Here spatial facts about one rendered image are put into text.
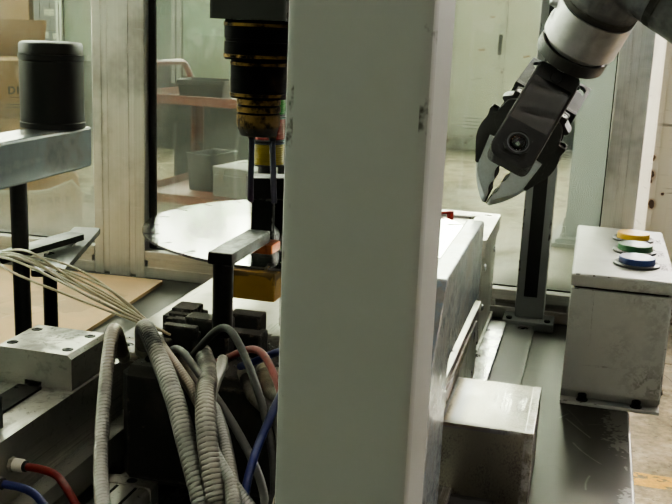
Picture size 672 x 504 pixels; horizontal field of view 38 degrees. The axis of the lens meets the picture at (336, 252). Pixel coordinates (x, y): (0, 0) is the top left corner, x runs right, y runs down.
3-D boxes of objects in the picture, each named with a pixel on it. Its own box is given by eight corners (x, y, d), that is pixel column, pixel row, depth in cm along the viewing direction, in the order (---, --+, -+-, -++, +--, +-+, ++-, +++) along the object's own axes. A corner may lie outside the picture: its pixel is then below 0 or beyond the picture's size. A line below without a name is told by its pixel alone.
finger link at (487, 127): (506, 169, 106) (541, 110, 100) (501, 178, 104) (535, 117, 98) (469, 148, 106) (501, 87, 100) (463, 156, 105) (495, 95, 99)
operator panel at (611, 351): (567, 330, 134) (577, 224, 131) (649, 339, 132) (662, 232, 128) (558, 402, 108) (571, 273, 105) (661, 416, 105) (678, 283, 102)
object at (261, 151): (256, 161, 127) (257, 138, 127) (289, 163, 126) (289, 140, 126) (244, 165, 123) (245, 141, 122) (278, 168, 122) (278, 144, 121)
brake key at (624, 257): (617, 267, 112) (618, 250, 112) (653, 271, 111) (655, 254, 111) (617, 275, 108) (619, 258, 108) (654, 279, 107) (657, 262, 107)
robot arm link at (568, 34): (623, 44, 89) (545, 1, 90) (599, 83, 92) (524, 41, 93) (642, 13, 94) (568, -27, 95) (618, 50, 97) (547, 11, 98)
